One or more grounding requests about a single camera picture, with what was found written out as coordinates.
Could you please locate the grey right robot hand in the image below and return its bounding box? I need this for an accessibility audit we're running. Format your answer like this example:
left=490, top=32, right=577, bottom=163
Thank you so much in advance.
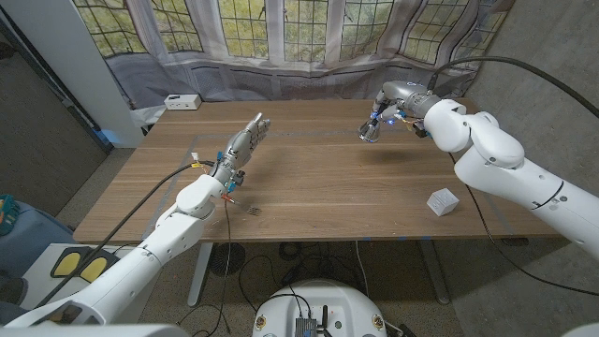
left=372, top=80, right=441, bottom=127

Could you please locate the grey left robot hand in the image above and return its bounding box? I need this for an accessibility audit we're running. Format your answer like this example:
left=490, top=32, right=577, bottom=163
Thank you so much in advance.
left=212, top=111, right=271, bottom=186

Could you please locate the silver handbell with black handle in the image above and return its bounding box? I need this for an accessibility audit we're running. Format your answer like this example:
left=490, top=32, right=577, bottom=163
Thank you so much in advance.
left=358, top=116, right=381, bottom=144

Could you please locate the white cube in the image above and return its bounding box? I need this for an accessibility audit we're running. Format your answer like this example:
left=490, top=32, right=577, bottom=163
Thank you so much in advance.
left=426, top=187, right=460, bottom=218

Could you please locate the white electrical box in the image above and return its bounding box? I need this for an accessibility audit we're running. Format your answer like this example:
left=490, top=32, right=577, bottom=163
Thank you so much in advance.
left=164, top=94, right=203, bottom=111

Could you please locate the printed window backdrop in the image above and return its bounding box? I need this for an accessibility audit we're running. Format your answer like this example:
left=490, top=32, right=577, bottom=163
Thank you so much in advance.
left=72, top=0, right=516, bottom=113

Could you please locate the black round floor disc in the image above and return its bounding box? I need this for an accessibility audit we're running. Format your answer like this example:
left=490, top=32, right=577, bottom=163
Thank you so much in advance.
left=209, top=242, right=247, bottom=277

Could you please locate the white table leg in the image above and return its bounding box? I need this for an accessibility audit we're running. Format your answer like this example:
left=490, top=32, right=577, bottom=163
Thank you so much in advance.
left=187, top=242, right=214, bottom=307

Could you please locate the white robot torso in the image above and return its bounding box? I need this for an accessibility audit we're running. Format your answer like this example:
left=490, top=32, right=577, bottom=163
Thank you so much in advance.
left=252, top=279, right=388, bottom=337

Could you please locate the grey table leg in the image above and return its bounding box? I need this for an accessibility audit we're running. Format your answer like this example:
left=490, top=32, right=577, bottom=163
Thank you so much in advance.
left=417, top=239, right=451, bottom=305

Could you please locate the grey module on torso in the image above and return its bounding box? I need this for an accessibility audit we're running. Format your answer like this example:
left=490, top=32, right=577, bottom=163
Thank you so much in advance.
left=294, top=316, right=319, bottom=337

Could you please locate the black and yellow foot pedal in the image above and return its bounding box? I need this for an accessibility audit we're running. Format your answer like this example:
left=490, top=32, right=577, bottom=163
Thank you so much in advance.
left=50, top=246, right=122, bottom=286

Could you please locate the blue seat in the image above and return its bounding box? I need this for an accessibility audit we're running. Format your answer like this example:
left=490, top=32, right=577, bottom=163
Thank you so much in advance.
left=0, top=200, right=76, bottom=277

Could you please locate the teal object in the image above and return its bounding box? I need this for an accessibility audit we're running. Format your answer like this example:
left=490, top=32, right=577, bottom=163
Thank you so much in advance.
left=0, top=194, right=21, bottom=237

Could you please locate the fork with red handle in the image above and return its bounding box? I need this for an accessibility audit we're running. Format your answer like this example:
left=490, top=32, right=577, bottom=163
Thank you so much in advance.
left=222, top=194, right=262, bottom=217

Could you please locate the thin black left arm wire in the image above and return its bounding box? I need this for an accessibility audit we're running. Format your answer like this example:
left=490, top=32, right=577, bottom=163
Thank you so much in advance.
left=177, top=196, right=233, bottom=337

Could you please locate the thin black arm wire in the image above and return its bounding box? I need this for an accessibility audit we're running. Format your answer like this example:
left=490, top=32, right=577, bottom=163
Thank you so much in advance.
left=447, top=152, right=599, bottom=298
left=177, top=196, right=233, bottom=337

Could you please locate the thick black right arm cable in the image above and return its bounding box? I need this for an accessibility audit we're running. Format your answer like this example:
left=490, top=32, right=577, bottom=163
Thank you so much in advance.
left=428, top=55, right=599, bottom=119

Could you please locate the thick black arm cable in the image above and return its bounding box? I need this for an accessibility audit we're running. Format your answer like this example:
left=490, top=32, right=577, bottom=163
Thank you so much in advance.
left=35, top=160, right=217, bottom=309
left=428, top=55, right=599, bottom=119

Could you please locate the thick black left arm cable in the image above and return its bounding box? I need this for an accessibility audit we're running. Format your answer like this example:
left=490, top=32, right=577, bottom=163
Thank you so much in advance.
left=35, top=160, right=217, bottom=309

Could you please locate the thin black right arm wire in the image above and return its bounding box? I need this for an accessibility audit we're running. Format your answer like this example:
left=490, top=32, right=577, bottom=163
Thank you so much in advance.
left=447, top=152, right=599, bottom=298

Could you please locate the white floor cable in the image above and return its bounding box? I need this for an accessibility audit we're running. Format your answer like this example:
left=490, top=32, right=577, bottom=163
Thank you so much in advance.
left=354, top=241, right=371, bottom=299

